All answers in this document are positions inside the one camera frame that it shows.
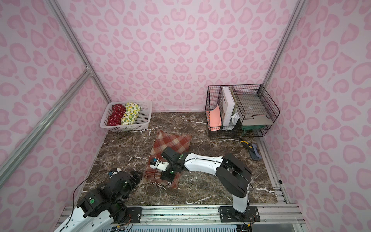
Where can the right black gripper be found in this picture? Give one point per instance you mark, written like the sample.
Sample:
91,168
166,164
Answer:
168,165

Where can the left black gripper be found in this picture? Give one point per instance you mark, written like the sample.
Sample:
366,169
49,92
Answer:
135,177

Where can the red plaid skirt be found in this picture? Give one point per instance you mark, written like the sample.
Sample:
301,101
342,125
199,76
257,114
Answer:
179,143

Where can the lemon print skirt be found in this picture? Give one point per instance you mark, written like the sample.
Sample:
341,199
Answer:
132,112

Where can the white plastic basket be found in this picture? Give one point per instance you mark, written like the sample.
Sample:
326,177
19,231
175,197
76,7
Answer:
142,122

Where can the red polka dot skirt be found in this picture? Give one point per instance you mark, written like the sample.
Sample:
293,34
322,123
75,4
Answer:
118,111

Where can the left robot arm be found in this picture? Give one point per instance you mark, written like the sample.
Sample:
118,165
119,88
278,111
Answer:
75,222

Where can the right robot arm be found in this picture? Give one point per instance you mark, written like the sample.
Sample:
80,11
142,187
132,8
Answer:
231,172

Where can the pink folder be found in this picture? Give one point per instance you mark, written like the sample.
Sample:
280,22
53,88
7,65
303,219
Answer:
215,121

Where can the white book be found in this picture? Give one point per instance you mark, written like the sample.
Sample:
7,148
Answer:
228,105

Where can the yellow black utility knife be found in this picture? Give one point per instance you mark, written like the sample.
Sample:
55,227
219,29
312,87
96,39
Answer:
252,148

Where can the grey paper tray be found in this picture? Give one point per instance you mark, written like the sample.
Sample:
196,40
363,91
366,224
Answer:
252,112

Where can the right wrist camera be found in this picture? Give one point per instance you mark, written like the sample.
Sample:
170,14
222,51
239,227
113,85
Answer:
159,165

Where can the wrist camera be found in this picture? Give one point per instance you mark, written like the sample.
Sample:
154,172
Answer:
113,172
159,165

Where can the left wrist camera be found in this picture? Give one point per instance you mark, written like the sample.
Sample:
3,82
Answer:
113,172

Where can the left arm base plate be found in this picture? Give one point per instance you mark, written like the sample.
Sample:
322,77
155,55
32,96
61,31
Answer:
128,215

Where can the black wire desk organizer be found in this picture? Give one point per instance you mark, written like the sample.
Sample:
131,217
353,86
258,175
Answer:
235,111

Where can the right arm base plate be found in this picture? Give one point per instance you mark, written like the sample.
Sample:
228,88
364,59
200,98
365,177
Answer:
229,214

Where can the aluminium frame rail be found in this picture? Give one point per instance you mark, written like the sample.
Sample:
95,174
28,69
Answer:
206,218

